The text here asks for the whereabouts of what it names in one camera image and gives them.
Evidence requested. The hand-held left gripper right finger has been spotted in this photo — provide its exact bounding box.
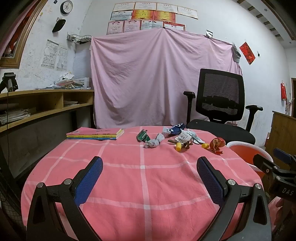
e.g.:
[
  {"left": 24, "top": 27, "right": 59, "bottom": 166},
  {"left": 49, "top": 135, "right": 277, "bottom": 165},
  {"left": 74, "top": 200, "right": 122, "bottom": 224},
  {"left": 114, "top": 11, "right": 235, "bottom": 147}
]
[{"left": 196, "top": 156, "right": 272, "bottom": 241}]

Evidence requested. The wooden cabinet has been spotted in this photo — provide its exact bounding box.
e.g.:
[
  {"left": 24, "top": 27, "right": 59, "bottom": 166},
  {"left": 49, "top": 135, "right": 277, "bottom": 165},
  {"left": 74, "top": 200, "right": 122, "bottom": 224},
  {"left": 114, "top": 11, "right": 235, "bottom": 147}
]
[{"left": 265, "top": 111, "right": 296, "bottom": 163}]

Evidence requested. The wooden door frame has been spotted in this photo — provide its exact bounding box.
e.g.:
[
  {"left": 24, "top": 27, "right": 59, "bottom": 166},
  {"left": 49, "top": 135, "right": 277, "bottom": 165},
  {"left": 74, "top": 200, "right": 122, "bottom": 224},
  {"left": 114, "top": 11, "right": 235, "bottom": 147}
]
[{"left": 0, "top": 0, "right": 48, "bottom": 69}]

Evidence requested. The grey hanging cap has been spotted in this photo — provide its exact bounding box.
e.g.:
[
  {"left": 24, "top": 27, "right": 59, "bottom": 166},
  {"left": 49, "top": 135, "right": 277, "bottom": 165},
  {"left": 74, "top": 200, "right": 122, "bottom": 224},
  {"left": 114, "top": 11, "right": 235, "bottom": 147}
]
[{"left": 232, "top": 44, "right": 241, "bottom": 62}]

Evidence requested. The group of wall certificates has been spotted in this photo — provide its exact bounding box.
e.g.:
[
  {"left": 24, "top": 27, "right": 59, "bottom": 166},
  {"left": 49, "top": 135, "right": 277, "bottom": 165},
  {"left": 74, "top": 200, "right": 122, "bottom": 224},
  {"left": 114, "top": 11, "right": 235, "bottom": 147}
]
[{"left": 106, "top": 2, "right": 199, "bottom": 35}]

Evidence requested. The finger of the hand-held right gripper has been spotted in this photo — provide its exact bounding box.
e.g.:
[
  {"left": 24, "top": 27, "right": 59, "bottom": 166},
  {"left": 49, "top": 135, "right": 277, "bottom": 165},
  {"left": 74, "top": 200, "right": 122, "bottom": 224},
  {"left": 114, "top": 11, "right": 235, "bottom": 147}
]
[
  {"left": 253, "top": 153, "right": 278, "bottom": 174},
  {"left": 273, "top": 148, "right": 296, "bottom": 165}
]

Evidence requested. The grey crumpled tissue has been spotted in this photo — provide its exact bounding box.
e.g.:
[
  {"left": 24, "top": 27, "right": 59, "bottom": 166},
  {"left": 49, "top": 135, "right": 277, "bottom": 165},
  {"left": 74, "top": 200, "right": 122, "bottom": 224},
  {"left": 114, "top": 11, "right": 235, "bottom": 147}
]
[{"left": 143, "top": 133, "right": 166, "bottom": 149}]

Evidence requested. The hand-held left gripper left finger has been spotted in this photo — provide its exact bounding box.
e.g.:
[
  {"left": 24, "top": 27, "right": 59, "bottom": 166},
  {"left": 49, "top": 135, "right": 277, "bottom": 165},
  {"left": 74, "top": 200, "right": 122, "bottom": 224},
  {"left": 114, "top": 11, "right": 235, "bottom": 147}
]
[{"left": 26, "top": 156, "right": 103, "bottom": 241}]

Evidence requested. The small wall calendar sheet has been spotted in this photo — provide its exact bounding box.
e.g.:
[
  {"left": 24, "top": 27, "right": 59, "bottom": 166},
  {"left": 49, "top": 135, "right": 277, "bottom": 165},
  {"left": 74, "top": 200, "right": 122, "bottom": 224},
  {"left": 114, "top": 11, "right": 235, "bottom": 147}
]
[{"left": 57, "top": 47, "right": 69, "bottom": 71}]

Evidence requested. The wooden shelf desk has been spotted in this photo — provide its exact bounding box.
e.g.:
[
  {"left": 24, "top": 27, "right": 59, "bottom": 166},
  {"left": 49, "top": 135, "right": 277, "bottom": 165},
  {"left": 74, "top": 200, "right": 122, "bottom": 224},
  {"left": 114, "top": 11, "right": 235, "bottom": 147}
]
[{"left": 0, "top": 89, "right": 95, "bottom": 133}]

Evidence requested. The round wall clock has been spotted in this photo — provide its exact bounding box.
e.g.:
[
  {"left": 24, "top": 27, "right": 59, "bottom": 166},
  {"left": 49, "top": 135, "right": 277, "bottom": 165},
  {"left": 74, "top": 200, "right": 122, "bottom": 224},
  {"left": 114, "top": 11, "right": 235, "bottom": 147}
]
[{"left": 60, "top": 0, "right": 73, "bottom": 14}]

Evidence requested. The wire wall rack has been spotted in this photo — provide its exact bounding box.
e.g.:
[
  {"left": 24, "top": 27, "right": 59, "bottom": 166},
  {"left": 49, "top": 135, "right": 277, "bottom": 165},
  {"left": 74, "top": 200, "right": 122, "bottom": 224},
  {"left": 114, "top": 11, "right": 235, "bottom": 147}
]
[{"left": 67, "top": 34, "right": 93, "bottom": 45}]

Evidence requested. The black wire fan guard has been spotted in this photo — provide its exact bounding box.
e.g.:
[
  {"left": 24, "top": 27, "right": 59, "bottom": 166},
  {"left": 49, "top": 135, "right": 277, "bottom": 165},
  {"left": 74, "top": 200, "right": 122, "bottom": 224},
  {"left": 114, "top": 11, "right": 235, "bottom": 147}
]
[{"left": 0, "top": 181, "right": 26, "bottom": 241}]

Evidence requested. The large wall calendar sheet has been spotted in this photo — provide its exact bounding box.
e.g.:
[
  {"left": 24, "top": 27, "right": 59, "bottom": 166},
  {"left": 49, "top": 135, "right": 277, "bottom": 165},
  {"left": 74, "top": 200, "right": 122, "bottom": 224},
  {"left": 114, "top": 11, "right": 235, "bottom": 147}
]
[{"left": 42, "top": 39, "right": 57, "bottom": 69}]

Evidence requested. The black hanging cap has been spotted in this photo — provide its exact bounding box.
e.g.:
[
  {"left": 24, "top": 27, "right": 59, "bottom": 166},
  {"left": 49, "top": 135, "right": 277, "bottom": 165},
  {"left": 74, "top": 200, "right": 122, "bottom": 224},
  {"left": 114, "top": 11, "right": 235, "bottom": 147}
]
[{"left": 52, "top": 19, "right": 66, "bottom": 33}]

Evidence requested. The dark wooden doorway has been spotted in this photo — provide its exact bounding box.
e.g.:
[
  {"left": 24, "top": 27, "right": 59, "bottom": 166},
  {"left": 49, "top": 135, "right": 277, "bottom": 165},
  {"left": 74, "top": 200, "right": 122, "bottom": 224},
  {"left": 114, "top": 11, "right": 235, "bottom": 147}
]
[{"left": 290, "top": 77, "right": 296, "bottom": 102}]

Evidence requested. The green wrapper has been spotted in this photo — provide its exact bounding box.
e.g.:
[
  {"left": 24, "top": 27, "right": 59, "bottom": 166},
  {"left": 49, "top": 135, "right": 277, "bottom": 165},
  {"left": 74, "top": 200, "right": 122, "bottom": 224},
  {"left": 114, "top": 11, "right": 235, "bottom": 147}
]
[{"left": 136, "top": 129, "right": 151, "bottom": 143}]

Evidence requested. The red paper wall decoration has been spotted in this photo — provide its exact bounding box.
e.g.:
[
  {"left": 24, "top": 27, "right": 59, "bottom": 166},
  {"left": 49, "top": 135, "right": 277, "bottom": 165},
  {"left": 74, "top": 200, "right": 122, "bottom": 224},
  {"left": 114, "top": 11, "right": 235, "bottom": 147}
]
[{"left": 239, "top": 42, "right": 255, "bottom": 65}]

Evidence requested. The pink hanging sheet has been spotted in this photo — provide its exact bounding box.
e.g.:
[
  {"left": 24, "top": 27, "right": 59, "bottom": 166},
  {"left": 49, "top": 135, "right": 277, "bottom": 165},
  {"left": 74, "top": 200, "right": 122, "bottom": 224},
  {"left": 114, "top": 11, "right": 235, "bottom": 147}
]
[{"left": 90, "top": 28, "right": 243, "bottom": 129}]

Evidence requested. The pile of papers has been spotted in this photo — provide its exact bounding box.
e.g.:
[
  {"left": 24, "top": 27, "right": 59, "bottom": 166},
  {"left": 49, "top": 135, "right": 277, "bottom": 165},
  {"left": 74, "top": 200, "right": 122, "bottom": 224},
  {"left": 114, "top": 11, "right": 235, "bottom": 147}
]
[{"left": 36, "top": 72, "right": 92, "bottom": 90}]

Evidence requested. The stack of newspapers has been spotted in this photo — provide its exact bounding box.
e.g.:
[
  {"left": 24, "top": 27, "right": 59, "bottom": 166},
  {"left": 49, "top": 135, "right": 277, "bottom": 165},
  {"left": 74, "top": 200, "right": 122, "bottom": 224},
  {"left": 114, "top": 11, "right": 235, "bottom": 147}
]
[{"left": 0, "top": 108, "right": 31, "bottom": 126}]

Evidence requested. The white medicine sachet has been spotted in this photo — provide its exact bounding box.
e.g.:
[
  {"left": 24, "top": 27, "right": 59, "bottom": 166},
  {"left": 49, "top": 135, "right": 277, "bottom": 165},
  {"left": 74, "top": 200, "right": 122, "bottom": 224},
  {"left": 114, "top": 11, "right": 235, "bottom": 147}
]
[
  {"left": 188, "top": 130, "right": 205, "bottom": 144},
  {"left": 176, "top": 130, "right": 192, "bottom": 143}
]

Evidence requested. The red fruit peel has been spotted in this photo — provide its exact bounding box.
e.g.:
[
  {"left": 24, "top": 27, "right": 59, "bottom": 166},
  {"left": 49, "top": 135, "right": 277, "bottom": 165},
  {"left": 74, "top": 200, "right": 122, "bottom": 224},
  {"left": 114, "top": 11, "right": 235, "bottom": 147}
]
[{"left": 209, "top": 137, "right": 225, "bottom": 155}]

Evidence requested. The blue crumpled wrapper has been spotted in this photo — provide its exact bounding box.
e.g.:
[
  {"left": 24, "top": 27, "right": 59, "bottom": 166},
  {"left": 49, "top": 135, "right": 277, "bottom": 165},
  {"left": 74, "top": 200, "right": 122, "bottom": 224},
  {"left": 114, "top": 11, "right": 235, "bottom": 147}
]
[{"left": 170, "top": 123, "right": 186, "bottom": 136}]

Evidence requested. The black mesh office chair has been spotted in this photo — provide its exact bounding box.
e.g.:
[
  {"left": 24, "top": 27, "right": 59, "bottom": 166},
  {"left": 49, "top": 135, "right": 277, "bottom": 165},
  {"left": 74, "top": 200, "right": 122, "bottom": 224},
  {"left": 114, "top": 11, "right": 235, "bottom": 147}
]
[{"left": 183, "top": 68, "right": 263, "bottom": 145}]

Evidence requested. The black tripod clamp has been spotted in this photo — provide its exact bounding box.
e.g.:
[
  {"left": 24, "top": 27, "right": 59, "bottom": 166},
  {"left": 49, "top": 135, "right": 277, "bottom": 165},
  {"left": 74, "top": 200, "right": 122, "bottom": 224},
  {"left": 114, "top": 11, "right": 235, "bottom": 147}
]
[{"left": 0, "top": 72, "right": 18, "bottom": 93}]

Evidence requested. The red basin with white rim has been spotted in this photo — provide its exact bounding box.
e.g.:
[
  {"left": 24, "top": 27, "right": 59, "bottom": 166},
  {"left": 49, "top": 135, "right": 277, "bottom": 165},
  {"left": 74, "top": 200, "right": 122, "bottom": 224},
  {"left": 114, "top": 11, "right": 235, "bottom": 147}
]
[{"left": 227, "top": 141, "right": 273, "bottom": 179}]

